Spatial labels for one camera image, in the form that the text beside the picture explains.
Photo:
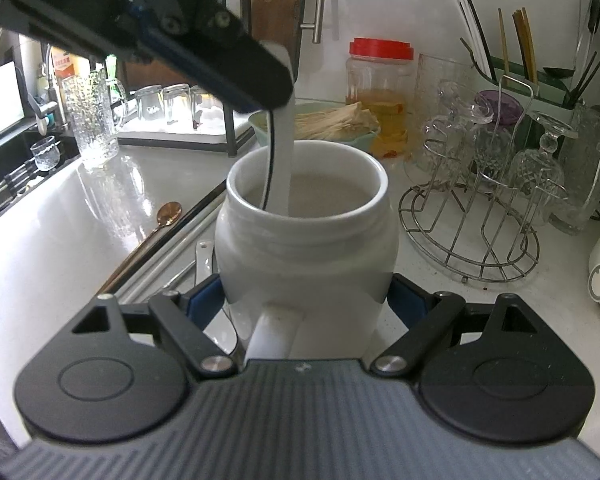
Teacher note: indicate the dried bean curd sticks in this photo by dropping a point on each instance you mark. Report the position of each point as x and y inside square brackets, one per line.
[335, 120]

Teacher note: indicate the white spoon with black edge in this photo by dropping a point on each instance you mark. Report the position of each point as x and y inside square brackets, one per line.
[280, 170]

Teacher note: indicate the white drip tray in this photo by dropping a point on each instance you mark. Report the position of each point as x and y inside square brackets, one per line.
[180, 135]

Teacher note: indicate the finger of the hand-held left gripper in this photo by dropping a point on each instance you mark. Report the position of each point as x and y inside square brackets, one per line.
[240, 75]

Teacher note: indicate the green chopstick holder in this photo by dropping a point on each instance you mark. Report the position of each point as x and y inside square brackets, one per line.
[555, 95]

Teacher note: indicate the white ceramic jar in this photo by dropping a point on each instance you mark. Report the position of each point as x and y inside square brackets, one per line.
[305, 260]

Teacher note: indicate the black ladle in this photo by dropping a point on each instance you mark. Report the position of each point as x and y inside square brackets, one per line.
[557, 72]

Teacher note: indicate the small clear glass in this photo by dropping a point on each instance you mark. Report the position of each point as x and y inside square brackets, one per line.
[149, 105]
[176, 104]
[201, 107]

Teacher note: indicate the purple glass cup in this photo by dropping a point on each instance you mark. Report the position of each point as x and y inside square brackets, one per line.
[500, 102]

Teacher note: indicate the green bowl with food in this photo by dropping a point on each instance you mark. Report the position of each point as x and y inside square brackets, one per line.
[258, 125]

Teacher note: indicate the brown wooden chopstick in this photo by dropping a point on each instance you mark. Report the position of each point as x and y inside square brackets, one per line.
[530, 45]
[522, 47]

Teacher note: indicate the small crystal glass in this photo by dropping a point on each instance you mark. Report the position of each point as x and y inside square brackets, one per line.
[45, 152]

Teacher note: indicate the steel faucet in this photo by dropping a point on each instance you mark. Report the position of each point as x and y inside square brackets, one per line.
[47, 110]

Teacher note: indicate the rose gold spoon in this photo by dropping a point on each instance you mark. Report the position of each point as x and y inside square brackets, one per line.
[169, 212]

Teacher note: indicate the textured glass pitcher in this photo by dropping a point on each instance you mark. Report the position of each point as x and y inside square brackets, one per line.
[585, 160]

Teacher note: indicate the cut crystal glass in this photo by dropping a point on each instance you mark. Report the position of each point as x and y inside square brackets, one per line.
[492, 157]

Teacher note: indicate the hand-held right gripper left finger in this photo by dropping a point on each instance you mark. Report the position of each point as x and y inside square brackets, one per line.
[200, 305]

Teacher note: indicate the crystal stem glass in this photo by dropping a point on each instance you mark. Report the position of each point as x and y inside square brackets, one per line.
[535, 175]

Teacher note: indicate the orange label detergent bottle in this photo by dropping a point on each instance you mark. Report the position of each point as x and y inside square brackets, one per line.
[67, 62]

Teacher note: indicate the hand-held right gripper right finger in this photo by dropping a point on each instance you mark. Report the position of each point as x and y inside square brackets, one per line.
[407, 305]

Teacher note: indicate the light wooden chopstick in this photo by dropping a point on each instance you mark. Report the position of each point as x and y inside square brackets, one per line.
[503, 40]

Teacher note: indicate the white ceramic spoon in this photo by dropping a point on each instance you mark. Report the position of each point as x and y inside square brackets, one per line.
[204, 260]

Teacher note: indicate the black dish rack frame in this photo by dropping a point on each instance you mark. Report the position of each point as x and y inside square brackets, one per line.
[237, 135]

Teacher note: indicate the clear glass cup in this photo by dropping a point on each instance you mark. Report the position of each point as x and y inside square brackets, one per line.
[447, 120]

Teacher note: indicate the textured glass mug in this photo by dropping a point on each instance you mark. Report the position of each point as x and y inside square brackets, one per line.
[95, 125]

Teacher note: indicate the tall clear glass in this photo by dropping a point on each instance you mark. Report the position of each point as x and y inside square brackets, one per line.
[427, 72]

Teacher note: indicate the brown wooden cutting board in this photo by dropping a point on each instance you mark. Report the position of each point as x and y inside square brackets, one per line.
[275, 10]

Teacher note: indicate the hanging black kitchen utensil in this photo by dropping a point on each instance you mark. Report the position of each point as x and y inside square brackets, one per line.
[594, 10]

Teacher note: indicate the red-lid plastic jar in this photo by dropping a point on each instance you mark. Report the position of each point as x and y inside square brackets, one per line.
[377, 90]

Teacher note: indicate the black sink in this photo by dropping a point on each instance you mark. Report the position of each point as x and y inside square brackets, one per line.
[10, 152]

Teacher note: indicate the black chopstick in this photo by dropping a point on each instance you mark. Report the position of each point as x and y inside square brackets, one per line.
[180, 227]
[482, 42]

